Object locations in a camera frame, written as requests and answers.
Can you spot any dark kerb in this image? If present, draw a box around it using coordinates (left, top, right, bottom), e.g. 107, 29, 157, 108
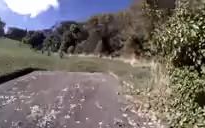
0, 67, 46, 88

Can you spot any row of brownish trees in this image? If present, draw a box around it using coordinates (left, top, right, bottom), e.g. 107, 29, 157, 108
21, 0, 158, 60

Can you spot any leafy green hedge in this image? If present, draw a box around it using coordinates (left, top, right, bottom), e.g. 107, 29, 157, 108
149, 0, 205, 128

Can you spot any green grass field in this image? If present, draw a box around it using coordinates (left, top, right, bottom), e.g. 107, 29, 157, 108
0, 36, 154, 88

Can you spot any grey asphalt path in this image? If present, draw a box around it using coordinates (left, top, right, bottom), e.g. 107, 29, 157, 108
0, 69, 164, 128

